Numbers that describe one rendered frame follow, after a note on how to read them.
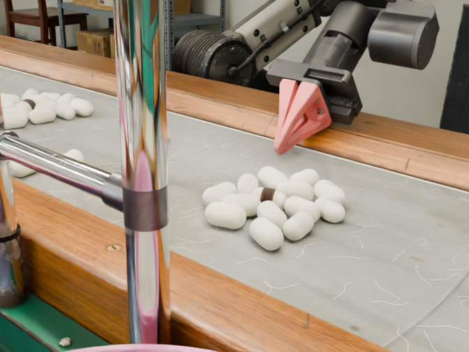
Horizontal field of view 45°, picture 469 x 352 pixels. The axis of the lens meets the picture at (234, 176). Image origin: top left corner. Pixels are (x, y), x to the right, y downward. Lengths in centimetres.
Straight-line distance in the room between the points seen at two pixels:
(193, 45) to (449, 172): 65
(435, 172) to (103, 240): 36
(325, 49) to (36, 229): 38
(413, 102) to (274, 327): 247
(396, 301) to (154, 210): 20
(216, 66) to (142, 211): 82
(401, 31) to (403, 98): 212
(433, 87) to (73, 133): 215
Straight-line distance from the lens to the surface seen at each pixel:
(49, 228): 44
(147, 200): 28
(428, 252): 48
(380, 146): 65
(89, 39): 382
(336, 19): 70
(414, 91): 275
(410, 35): 66
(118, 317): 38
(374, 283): 43
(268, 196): 51
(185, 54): 113
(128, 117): 27
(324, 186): 53
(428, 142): 66
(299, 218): 46
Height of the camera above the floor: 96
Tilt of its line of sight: 22 degrees down
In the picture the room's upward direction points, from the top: 2 degrees clockwise
